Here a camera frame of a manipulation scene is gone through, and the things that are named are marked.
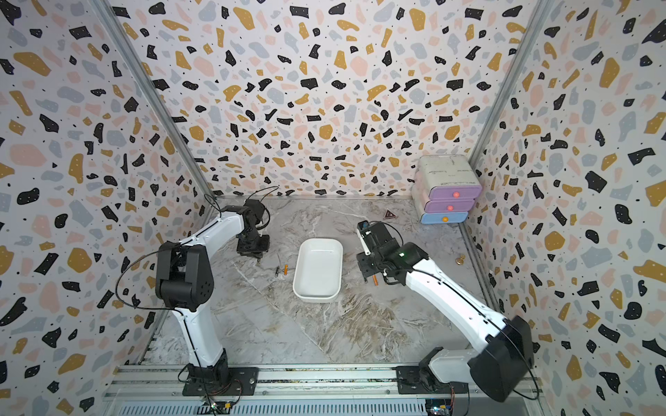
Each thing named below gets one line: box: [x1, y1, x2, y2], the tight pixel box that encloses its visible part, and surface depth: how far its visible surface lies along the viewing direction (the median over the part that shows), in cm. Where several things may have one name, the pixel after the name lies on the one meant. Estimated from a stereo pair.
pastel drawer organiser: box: [411, 154, 484, 225], surface depth 105 cm
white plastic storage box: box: [293, 237, 344, 303], surface depth 100 cm
